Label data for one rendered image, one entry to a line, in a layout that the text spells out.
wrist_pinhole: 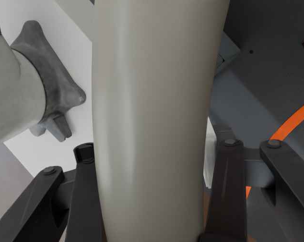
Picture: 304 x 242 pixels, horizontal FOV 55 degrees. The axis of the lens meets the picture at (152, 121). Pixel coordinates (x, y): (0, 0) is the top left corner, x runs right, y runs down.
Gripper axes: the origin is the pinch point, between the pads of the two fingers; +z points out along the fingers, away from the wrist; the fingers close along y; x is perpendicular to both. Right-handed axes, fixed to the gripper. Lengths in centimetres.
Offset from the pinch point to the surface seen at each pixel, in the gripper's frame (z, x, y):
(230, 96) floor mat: 114, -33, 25
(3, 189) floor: 173, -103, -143
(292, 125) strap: 103, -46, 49
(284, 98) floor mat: 105, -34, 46
